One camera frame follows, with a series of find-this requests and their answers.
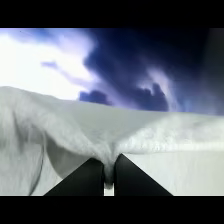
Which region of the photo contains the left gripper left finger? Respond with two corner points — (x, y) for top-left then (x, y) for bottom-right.
(43, 157), (105, 197)

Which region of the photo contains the white garment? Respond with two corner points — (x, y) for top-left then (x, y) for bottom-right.
(0, 85), (224, 197)

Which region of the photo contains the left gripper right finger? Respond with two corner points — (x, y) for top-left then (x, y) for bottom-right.
(113, 153), (174, 197)

